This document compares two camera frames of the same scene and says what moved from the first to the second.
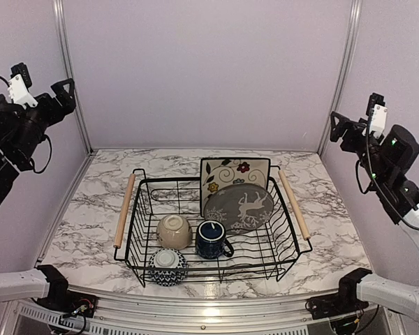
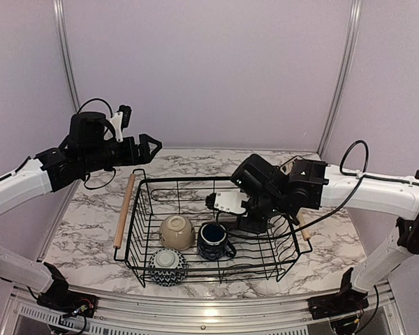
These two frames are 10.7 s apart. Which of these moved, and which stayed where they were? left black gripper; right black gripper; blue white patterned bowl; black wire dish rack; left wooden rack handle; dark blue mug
Moved: left black gripper; right black gripper
Stayed: dark blue mug; left wooden rack handle; black wire dish rack; blue white patterned bowl
